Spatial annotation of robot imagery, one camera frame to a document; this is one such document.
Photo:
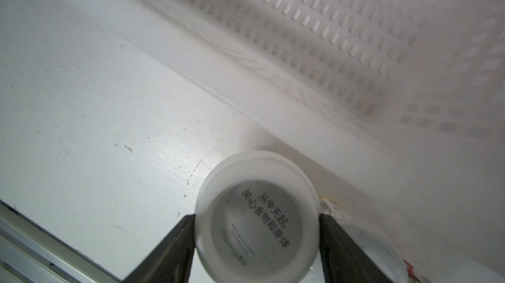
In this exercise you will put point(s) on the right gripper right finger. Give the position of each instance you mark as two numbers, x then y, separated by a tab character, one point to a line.
343	261

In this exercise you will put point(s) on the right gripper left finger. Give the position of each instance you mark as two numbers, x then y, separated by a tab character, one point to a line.
172	258

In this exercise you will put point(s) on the yogurt cup back row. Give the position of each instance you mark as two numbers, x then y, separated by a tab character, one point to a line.
373	241
257	220

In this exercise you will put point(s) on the white perforated plastic basket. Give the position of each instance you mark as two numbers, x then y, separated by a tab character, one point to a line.
404	99

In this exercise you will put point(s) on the aluminium mounting rail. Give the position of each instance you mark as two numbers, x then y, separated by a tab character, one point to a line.
31	254

